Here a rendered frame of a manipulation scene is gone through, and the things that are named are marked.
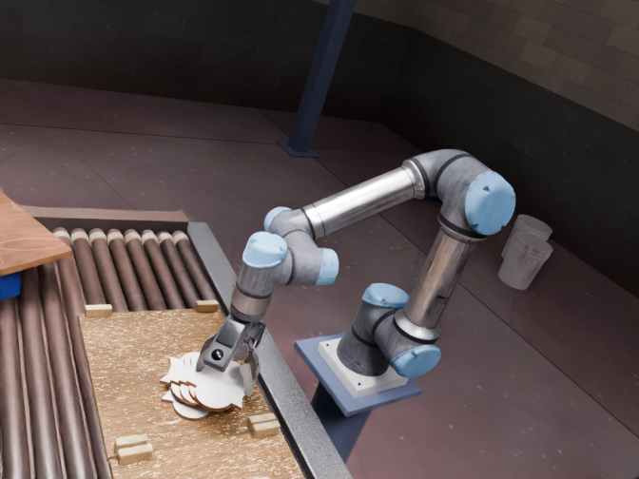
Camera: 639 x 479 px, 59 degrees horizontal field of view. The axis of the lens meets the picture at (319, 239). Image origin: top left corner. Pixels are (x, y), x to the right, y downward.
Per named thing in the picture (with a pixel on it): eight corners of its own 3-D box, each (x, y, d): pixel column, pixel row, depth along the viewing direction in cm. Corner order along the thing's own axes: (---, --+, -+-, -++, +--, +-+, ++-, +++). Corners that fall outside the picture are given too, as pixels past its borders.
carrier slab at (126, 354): (218, 312, 151) (219, 307, 151) (276, 431, 122) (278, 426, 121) (77, 318, 133) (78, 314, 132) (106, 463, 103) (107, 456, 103)
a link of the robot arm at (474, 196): (402, 342, 150) (487, 156, 125) (433, 383, 139) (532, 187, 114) (364, 345, 145) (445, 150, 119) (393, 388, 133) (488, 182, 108)
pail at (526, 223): (532, 274, 473) (553, 237, 456) (497, 259, 477) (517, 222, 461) (531, 259, 499) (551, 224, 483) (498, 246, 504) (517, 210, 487)
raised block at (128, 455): (148, 451, 106) (151, 442, 105) (151, 460, 105) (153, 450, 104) (115, 458, 103) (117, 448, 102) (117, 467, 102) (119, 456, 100)
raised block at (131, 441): (145, 442, 108) (146, 431, 107) (146, 450, 107) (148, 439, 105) (111, 447, 105) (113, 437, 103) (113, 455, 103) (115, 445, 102)
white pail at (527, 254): (487, 271, 450) (508, 232, 434) (508, 267, 470) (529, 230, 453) (516, 294, 432) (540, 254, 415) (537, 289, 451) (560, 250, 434)
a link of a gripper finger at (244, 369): (269, 383, 122) (261, 346, 119) (259, 400, 117) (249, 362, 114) (257, 383, 123) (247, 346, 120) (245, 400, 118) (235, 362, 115)
